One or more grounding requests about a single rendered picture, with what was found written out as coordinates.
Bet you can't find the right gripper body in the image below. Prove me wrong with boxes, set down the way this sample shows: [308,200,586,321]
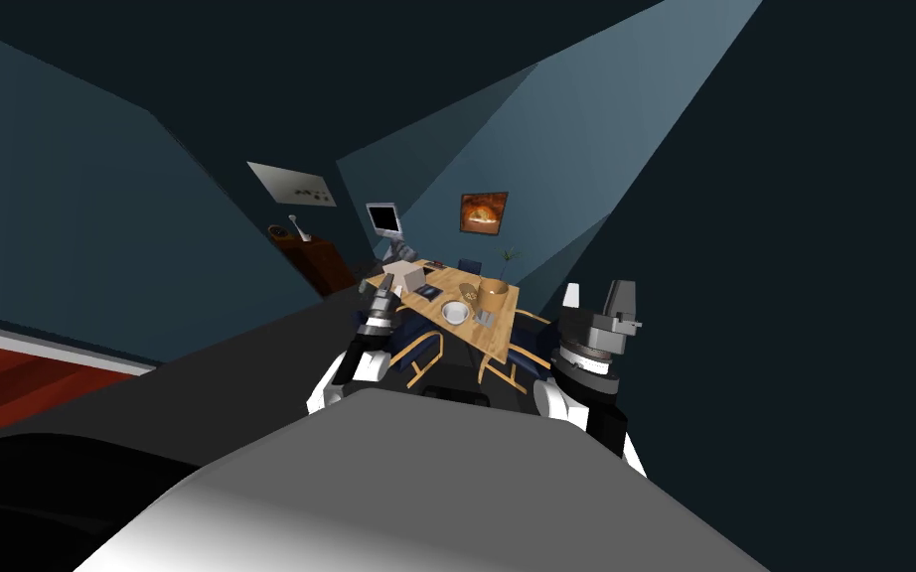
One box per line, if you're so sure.
[556,305,644,360]

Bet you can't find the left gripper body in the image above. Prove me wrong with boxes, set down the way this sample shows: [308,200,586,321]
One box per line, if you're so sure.
[366,273,402,323]

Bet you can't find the blue wooden-framed chair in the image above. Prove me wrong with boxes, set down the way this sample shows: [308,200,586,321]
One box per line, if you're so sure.
[388,317,446,390]
[476,308,556,396]

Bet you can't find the dark red-brown cabinet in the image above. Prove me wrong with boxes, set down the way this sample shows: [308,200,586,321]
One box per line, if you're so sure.
[266,214,361,300]

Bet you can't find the light wooden dining table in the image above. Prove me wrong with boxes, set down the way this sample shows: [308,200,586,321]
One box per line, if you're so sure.
[362,257,523,366]

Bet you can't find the grey flat screen monitor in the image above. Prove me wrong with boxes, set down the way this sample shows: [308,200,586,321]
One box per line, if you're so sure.
[365,202,406,240]

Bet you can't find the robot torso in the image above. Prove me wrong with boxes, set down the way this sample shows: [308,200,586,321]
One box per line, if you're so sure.
[72,384,771,572]

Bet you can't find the orange framed wall picture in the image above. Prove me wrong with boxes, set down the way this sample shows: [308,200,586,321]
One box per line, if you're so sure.
[458,191,511,237]

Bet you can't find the white wall picture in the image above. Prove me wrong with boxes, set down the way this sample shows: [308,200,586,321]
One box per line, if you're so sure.
[246,161,340,209]

